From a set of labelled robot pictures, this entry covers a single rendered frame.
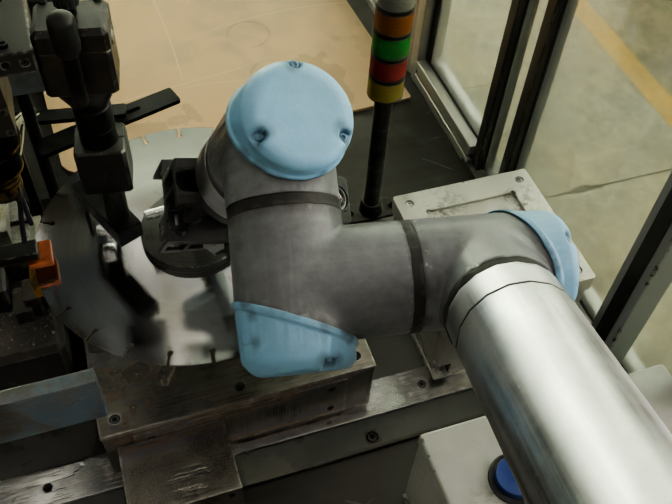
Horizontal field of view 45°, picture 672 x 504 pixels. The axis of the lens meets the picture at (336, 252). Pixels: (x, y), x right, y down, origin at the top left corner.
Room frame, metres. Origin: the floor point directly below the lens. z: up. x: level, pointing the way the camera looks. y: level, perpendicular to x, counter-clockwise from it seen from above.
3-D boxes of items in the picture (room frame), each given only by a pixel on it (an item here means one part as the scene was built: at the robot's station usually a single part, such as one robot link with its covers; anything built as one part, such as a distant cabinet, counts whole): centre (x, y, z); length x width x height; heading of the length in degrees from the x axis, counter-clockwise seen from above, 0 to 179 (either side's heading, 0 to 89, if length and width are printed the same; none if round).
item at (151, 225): (0.55, 0.15, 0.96); 0.11 x 0.11 x 0.03
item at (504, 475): (0.32, -0.18, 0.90); 0.04 x 0.04 x 0.02
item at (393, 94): (0.78, -0.05, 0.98); 0.05 x 0.04 x 0.03; 22
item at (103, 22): (0.50, 0.21, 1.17); 0.06 x 0.05 x 0.20; 103
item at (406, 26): (0.78, -0.05, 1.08); 0.05 x 0.04 x 0.03; 22
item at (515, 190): (0.62, -0.18, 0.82); 0.18 x 0.18 x 0.15; 22
